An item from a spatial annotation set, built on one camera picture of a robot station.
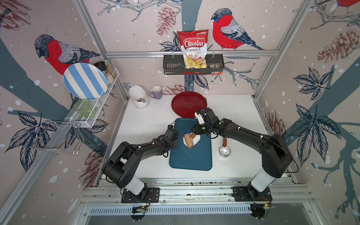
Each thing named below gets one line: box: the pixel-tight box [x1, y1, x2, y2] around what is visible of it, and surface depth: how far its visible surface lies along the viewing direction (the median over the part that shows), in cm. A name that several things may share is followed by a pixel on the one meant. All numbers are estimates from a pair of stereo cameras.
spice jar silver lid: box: [105, 59, 118, 79], surface depth 87 cm
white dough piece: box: [182, 134, 188, 148], surface depth 94 cm
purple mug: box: [149, 85, 163, 100], surface depth 118 cm
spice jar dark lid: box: [93, 61, 108, 72], surface depth 81 cm
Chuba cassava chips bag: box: [177, 29, 209, 69], surface depth 83 cm
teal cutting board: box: [169, 118, 213, 172], surface depth 90 cm
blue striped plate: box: [63, 62, 108, 100], surface depth 74 cm
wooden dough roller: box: [184, 133, 193, 150], surface depth 93 cm
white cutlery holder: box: [128, 85, 149, 110], surface depth 112 cm
